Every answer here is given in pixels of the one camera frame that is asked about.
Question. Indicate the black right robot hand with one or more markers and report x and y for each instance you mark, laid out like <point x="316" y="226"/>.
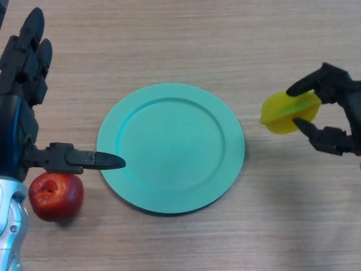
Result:
<point x="352" y="113"/>

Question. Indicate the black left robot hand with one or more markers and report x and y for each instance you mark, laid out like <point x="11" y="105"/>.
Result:
<point x="17" y="127"/>

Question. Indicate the yellow starfruit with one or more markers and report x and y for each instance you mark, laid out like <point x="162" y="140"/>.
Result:
<point x="282" y="113"/>

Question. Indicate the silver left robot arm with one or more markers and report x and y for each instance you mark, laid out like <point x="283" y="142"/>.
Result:
<point x="11" y="226"/>

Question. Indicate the green round plate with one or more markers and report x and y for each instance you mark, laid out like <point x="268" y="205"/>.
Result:
<point x="172" y="152"/>

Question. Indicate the red apple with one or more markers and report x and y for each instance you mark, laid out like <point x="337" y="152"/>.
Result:
<point x="59" y="197"/>

